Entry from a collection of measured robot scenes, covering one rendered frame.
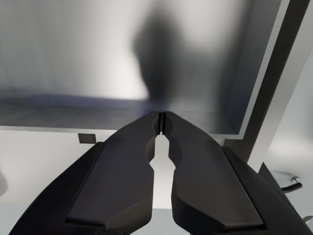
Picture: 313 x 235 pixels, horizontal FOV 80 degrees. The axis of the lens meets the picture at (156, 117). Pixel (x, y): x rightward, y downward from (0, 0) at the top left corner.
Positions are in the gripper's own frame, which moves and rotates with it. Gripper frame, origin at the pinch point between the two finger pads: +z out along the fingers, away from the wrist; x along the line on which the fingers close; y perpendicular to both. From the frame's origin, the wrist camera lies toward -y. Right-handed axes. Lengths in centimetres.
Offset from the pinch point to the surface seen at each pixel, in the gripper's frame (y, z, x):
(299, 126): 57, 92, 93
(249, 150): 4.1, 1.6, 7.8
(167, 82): -1.0, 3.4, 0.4
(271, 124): 2.7, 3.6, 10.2
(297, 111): 47, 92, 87
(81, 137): 5.1, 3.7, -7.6
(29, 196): 14.3, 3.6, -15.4
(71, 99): 0.8, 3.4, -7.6
